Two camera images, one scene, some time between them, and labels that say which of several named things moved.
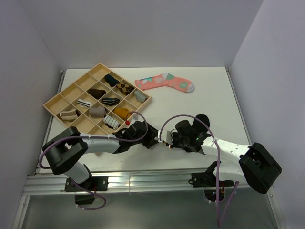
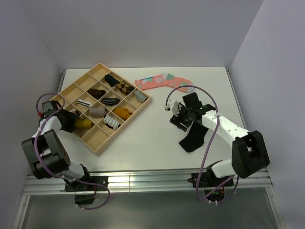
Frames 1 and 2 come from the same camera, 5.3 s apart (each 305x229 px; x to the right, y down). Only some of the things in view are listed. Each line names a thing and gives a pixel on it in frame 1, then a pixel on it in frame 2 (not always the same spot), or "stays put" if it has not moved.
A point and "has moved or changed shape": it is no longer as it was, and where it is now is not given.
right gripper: (173, 136) -> (177, 120)
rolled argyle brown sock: (125, 88) stays put
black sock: (198, 127) has moved or changed shape
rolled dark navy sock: (111, 81) stays put
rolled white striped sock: (111, 122) stays put
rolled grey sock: (140, 97) stays put
